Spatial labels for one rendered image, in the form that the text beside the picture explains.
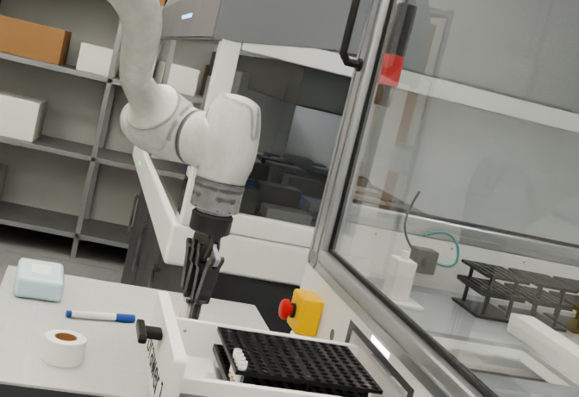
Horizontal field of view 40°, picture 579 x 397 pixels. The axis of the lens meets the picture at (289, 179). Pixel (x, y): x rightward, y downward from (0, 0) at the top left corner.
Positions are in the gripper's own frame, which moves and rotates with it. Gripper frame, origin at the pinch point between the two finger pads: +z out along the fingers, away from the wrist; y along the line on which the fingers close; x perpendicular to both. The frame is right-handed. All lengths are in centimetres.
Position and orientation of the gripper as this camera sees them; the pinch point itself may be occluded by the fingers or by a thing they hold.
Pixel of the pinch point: (189, 318)
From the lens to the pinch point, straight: 150.8
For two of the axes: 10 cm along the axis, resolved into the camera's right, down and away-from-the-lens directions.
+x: 8.6, 1.5, 5.0
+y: 4.6, 2.1, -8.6
